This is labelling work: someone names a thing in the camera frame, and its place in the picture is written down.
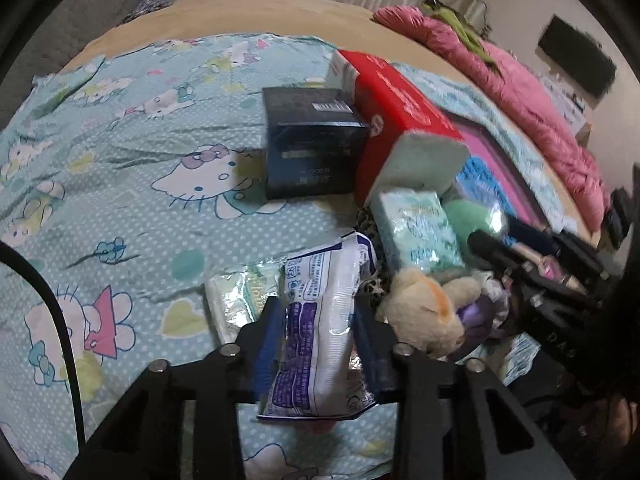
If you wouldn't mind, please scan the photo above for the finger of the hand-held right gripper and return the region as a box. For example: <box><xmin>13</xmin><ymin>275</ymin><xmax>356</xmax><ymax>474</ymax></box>
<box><xmin>507</xmin><ymin>217</ymin><xmax>611</xmax><ymax>283</ymax></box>
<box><xmin>467</xmin><ymin>230</ymin><xmax>601</xmax><ymax>312</ymax></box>

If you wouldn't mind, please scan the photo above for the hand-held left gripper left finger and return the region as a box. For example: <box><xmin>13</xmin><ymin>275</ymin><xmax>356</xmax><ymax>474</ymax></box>
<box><xmin>65</xmin><ymin>296</ymin><xmax>288</xmax><ymax>480</ymax></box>

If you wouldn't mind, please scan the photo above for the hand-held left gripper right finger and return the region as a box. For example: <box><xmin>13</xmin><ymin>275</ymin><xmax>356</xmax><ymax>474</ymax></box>
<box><xmin>352</xmin><ymin>305</ymin><xmax>576</xmax><ymax>480</ymax></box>

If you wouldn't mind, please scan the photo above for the pink plush doll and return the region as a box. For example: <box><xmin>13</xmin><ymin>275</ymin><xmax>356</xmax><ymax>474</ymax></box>
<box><xmin>510</xmin><ymin>240</ymin><xmax>588</xmax><ymax>293</ymax></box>

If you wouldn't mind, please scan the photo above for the white purple plastic packet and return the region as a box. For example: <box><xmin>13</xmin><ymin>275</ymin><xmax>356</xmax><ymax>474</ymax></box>
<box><xmin>257</xmin><ymin>232</ymin><xmax>381</xmax><ymax>421</ymax></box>

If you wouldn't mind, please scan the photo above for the small white-green tissue pack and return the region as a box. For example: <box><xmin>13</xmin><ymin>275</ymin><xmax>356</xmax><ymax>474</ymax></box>
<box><xmin>205</xmin><ymin>257</ymin><xmax>283</xmax><ymax>341</ymax></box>

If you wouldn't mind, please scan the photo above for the beige plush toy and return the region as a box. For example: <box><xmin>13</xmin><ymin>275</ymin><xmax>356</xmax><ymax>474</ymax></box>
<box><xmin>375</xmin><ymin>266</ymin><xmax>483</xmax><ymax>361</ymax></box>

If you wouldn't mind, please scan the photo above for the pink-lined rectangular tray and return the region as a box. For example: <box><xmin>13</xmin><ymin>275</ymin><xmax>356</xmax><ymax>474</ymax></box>
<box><xmin>440</xmin><ymin>110</ymin><xmax>556</xmax><ymax>233</ymax></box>

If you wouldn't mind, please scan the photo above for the green makeup sponge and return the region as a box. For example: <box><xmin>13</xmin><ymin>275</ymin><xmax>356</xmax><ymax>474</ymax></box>
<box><xmin>442</xmin><ymin>197</ymin><xmax>511</xmax><ymax>241</ymax></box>

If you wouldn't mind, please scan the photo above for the leopard print scrunchie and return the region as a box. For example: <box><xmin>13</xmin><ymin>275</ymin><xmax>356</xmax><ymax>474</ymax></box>
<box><xmin>352</xmin><ymin>207</ymin><xmax>396</xmax><ymax>306</ymax></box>

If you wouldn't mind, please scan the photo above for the purple satin scrunchie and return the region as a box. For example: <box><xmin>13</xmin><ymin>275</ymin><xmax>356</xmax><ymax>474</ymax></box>
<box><xmin>452</xmin><ymin>300</ymin><xmax>496</xmax><ymax>346</ymax></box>

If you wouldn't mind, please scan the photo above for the green tissue pack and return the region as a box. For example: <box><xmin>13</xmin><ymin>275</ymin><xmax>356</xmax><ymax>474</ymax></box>
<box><xmin>370</xmin><ymin>187</ymin><xmax>466</xmax><ymax>273</ymax></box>

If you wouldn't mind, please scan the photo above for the pink quilt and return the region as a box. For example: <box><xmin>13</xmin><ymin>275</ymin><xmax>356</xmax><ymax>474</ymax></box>
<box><xmin>372</xmin><ymin>4</ymin><xmax>613</xmax><ymax>233</ymax></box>

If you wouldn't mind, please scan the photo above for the white drawer cabinet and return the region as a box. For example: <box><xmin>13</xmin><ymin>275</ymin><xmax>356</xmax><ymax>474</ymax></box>
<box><xmin>545</xmin><ymin>75</ymin><xmax>593</xmax><ymax>146</ymax></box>

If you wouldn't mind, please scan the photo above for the red tissue pack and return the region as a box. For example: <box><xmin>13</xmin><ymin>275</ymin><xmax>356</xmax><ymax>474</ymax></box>
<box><xmin>325</xmin><ymin>49</ymin><xmax>471</xmax><ymax>206</ymax></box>

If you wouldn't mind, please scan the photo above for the black television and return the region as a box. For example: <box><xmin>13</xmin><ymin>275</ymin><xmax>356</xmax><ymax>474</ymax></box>
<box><xmin>537</xmin><ymin>14</ymin><xmax>617</xmax><ymax>97</ymax></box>

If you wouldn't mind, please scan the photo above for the dark blue box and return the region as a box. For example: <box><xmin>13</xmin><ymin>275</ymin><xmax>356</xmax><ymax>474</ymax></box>
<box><xmin>262</xmin><ymin>86</ymin><xmax>371</xmax><ymax>200</ymax></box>

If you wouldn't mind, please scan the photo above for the green cloth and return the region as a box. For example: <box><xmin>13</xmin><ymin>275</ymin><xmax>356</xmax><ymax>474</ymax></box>
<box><xmin>422</xmin><ymin>0</ymin><xmax>501</xmax><ymax>68</ymax></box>

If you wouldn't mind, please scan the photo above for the cartoon cat printed blanket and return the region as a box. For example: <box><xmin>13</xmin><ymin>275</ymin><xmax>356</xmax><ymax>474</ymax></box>
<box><xmin>0</xmin><ymin>32</ymin><xmax>568</xmax><ymax>480</ymax></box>

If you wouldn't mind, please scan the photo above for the beige round bed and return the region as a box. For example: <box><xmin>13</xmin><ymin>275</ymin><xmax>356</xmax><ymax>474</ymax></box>
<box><xmin>60</xmin><ymin>0</ymin><xmax>616</xmax><ymax>251</ymax></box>

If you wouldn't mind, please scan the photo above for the dark patterned pillow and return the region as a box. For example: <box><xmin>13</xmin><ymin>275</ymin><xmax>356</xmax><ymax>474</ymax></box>
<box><xmin>120</xmin><ymin>0</ymin><xmax>176</xmax><ymax>23</ymax></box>

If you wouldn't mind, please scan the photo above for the grey quilted headboard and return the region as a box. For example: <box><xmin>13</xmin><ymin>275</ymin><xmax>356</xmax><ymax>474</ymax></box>
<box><xmin>0</xmin><ymin>0</ymin><xmax>161</xmax><ymax>126</ymax></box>

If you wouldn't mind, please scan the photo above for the black cable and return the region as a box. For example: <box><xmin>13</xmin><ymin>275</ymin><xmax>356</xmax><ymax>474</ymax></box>
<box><xmin>0</xmin><ymin>240</ymin><xmax>86</xmax><ymax>456</ymax></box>

